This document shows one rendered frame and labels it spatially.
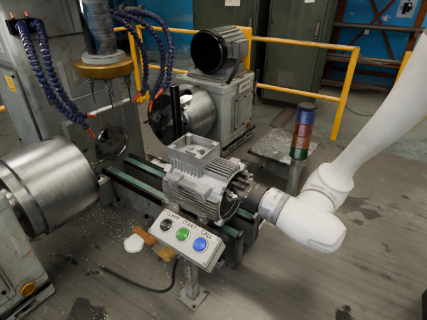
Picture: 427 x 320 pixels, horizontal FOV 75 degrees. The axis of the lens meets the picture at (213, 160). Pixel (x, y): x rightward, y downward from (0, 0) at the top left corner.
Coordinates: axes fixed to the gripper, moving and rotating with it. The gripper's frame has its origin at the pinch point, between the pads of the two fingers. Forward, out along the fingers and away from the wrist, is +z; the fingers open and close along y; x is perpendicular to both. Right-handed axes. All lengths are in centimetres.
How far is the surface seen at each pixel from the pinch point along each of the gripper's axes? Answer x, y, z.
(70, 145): -4.2, 22.6, 31.6
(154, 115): 5.0, -18.1, 39.3
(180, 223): -1.4, 21.7, -8.9
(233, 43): -20, -59, 31
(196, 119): 3.0, -25.3, 23.3
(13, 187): -1.7, 40.1, 28.7
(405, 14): -2, -502, -4
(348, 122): 107, -310, -9
